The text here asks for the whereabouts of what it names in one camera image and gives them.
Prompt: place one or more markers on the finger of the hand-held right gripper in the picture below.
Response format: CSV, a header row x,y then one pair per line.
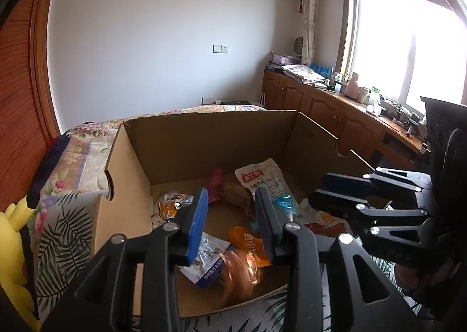
x,y
337,204
343,183

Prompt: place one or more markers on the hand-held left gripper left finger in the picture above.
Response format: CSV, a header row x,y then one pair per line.
x,y
197,226

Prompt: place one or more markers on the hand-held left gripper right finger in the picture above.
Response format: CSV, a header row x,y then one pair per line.
x,y
266,229

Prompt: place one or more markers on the small orange snack packet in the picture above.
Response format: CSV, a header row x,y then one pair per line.
x,y
248,240

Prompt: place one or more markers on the white orange snack packet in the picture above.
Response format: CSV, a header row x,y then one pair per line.
x,y
323,223

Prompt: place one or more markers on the blue snack packet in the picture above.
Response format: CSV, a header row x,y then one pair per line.
x,y
284,204

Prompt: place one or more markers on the crinkled orange silver packet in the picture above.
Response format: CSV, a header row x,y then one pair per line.
x,y
173,204

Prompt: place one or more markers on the brown bread packet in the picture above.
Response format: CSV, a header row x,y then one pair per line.
x,y
237,195

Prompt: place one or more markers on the red snack packet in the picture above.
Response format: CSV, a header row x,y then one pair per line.
x,y
216,180

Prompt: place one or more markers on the white pouch orange label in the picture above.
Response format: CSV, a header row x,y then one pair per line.
x,y
261,177

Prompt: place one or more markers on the brown cardboard box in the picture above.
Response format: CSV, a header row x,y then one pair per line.
x,y
204,146

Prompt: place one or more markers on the desk electronics clutter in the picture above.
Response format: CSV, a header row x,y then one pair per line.
x,y
408,120

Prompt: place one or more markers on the wooden side cabinet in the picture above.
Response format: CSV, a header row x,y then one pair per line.
x,y
328,113

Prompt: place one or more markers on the clear plastic bottle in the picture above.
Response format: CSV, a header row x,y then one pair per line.
x,y
373,102

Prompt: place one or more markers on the pink kettle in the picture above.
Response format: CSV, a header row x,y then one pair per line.
x,y
352,87

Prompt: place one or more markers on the blue bottles pack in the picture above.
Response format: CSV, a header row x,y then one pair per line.
x,y
323,70

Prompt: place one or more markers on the printed cloth stack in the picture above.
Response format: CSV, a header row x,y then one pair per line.
x,y
302,73

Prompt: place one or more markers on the leaf print blanket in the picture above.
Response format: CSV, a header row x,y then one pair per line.
x,y
62,240

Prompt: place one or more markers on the purple box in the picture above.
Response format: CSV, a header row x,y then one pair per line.
x,y
284,59

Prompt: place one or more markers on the small round fan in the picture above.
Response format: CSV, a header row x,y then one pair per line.
x,y
299,48

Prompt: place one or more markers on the wooden framed window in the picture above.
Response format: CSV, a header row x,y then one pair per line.
x,y
386,43

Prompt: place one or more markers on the dark clothing pile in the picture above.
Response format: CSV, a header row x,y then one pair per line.
x,y
51,160

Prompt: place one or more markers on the patterned beige curtain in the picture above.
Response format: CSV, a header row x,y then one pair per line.
x,y
310,7

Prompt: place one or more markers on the yellow plush toy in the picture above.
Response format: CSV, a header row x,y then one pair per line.
x,y
14,262

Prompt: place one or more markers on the wooden headboard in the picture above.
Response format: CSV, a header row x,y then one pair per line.
x,y
22,80

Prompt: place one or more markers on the white wall switch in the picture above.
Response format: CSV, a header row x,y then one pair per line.
x,y
220,48

